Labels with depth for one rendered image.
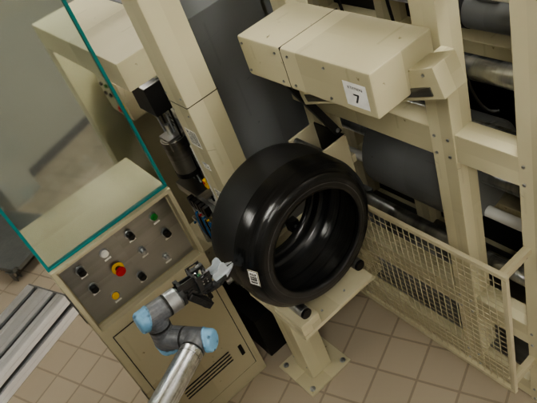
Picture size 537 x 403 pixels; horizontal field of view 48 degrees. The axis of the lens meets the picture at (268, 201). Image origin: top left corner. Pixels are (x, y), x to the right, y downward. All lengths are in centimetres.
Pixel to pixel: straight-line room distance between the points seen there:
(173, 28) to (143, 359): 146
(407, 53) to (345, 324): 191
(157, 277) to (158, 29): 113
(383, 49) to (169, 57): 67
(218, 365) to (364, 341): 76
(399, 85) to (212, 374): 183
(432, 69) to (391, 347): 182
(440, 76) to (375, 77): 17
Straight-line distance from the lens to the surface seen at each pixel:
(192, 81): 203
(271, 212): 190
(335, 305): 235
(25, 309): 99
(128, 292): 260
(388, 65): 167
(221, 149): 216
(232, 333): 299
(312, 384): 314
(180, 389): 181
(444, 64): 170
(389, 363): 313
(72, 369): 390
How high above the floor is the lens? 260
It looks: 38 degrees down
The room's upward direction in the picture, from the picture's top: 23 degrees counter-clockwise
